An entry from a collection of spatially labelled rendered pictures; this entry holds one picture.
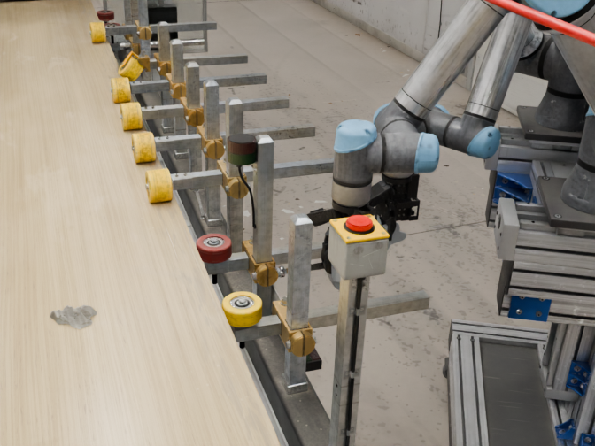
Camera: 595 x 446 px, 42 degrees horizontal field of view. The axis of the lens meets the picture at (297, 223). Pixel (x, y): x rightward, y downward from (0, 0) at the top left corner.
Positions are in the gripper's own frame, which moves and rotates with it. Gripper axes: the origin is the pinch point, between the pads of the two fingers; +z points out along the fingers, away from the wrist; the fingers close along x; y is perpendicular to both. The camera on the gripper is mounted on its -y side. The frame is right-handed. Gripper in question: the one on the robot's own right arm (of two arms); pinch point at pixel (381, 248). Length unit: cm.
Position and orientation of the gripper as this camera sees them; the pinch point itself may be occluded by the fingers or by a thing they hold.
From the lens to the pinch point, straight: 190.6
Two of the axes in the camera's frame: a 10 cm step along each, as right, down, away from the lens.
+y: 9.5, -1.2, 2.9
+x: -3.2, -4.6, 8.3
